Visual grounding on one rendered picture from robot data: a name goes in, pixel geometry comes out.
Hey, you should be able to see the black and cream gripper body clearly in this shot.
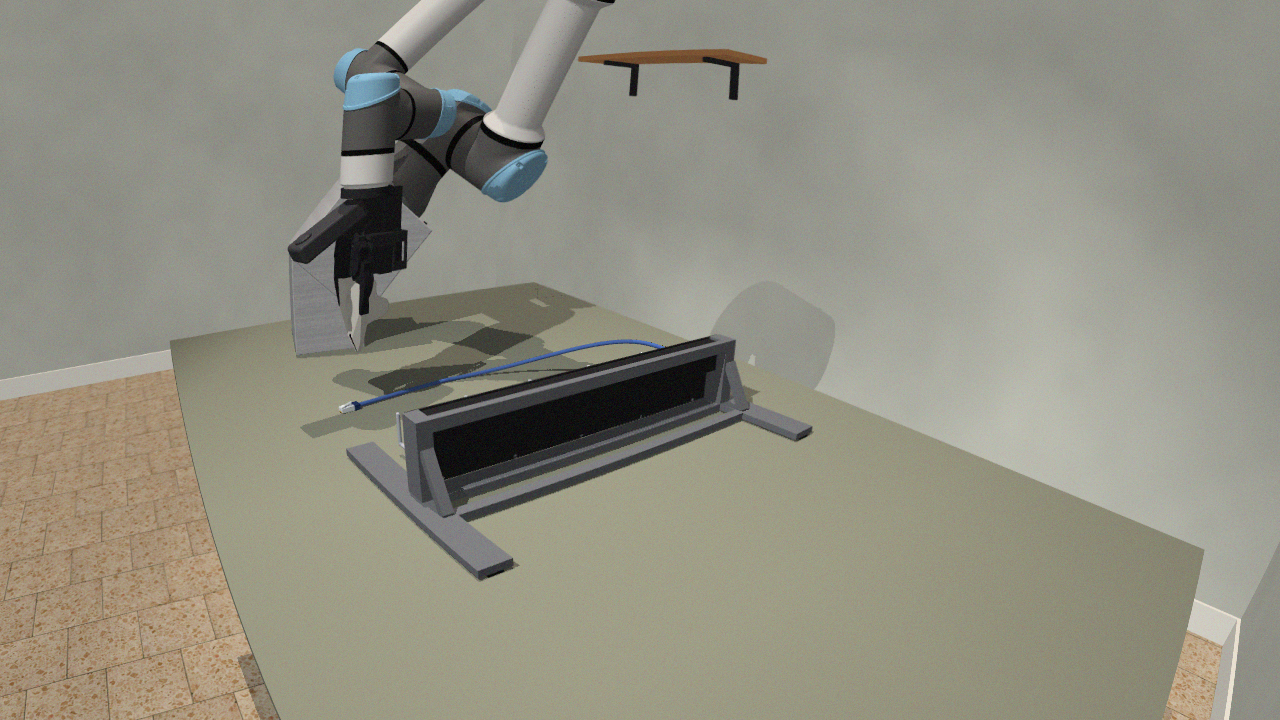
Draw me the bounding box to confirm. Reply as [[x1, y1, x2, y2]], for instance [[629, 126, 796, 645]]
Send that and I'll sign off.
[[334, 184, 408, 281]]

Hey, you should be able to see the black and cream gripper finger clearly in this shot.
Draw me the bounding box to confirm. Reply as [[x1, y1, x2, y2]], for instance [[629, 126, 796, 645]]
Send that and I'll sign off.
[[334, 260, 357, 351], [351, 252, 389, 352]]

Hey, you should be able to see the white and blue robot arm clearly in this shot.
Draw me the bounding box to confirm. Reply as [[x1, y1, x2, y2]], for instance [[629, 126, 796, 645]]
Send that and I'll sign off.
[[288, 0, 614, 264]]

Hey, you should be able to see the blue network cable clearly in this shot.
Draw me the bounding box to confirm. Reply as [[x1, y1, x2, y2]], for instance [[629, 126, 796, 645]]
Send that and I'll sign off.
[[360, 340, 664, 406]]

